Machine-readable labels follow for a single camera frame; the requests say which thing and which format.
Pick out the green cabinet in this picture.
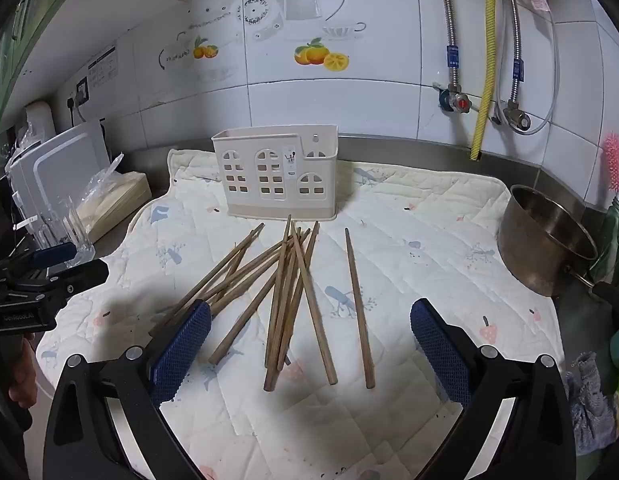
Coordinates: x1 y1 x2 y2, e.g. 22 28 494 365
0 0 85 136

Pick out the person's left hand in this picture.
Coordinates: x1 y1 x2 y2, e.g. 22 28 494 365
8 339 39 407

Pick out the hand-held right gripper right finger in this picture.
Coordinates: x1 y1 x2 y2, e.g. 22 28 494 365
409 298 576 480

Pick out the wall notice sticker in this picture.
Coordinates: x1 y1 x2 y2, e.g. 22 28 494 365
86 45 117 89

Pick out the clear glass cup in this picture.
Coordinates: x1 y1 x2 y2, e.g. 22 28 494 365
39 197 97 266

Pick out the bagged beige paper stack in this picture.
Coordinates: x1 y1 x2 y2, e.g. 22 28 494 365
76 152 152 243

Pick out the valve with red handle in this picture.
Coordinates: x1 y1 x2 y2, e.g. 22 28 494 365
437 82 477 115

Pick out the cream plastic chopstick holder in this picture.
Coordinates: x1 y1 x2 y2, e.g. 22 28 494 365
211 124 339 221

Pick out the green printed bag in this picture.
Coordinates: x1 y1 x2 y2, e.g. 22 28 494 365
596 195 619 283

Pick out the pink bottle brush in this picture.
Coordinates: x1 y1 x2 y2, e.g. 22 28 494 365
603 132 619 194

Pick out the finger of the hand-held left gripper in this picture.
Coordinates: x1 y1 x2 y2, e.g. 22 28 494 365
36 259 110 306
0 241 78 282

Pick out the wooden chopstick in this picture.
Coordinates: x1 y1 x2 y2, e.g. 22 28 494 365
345 228 377 390

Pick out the quilted printed mat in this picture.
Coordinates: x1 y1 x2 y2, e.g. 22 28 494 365
36 147 565 480

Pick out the steel pot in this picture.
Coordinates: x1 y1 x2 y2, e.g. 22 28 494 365
497 185 619 321

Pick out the pile of wooden chopsticks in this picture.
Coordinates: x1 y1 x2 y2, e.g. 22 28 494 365
149 215 339 393

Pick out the white appliance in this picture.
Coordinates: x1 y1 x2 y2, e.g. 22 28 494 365
22 101 55 146

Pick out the grey cloth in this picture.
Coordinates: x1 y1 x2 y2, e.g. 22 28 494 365
564 352 618 456

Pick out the yellow corrugated hose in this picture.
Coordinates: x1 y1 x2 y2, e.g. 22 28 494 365
470 0 501 162

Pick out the wall socket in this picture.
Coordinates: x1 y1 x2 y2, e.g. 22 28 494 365
66 77 89 112

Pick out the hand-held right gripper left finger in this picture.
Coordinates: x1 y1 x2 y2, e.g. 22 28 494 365
42 299 212 480

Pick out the steel angle valve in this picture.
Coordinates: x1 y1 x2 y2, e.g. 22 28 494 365
492 100 531 134

